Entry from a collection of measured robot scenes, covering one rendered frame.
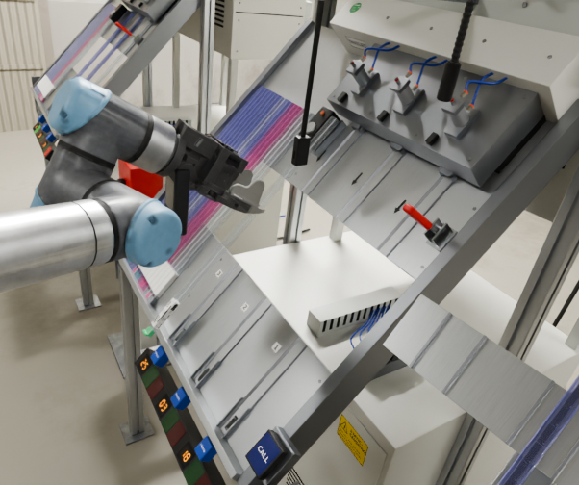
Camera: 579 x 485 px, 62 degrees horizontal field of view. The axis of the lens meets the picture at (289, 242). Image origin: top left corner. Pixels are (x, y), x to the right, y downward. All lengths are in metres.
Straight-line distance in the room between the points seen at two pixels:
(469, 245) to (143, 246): 0.43
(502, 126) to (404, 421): 0.58
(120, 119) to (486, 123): 0.49
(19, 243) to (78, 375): 1.45
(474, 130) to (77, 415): 1.50
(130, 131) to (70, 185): 0.10
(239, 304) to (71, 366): 1.19
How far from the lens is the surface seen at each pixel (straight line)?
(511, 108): 0.74
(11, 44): 4.14
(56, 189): 0.67
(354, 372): 0.70
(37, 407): 1.87
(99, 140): 0.67
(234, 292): 0.89
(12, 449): 1.78
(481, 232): 0.71
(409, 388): 1.09
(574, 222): 0.85
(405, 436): 1.00
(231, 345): 0.85
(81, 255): 0.54
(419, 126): 0.78
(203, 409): 0.82
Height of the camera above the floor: 1.36
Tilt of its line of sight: 30 degrees down
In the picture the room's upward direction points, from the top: 8 degrees clockwise
